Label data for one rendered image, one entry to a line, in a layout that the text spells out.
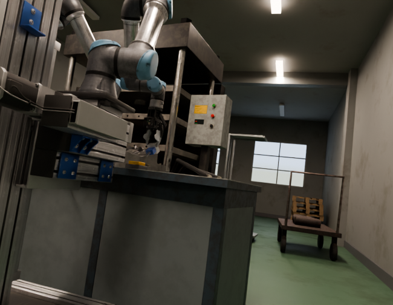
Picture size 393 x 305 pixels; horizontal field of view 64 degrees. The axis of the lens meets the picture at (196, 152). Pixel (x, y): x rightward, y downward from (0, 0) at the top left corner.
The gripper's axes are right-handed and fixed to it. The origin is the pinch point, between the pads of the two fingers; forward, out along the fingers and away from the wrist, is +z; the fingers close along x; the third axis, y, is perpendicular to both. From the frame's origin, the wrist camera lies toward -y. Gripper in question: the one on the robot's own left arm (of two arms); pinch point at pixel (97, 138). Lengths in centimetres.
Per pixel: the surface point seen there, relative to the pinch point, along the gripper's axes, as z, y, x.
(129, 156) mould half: 4.2, -6.1, 19.6
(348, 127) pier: -204, -466, 118
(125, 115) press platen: -36, -74, -49
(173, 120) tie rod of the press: -39, -68, 2
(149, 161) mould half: 1.4, -27.3, 19.4
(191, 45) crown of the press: -100, -62, -2
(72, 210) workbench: 41.3, -1.5, 0.3
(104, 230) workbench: 44, -2, 24
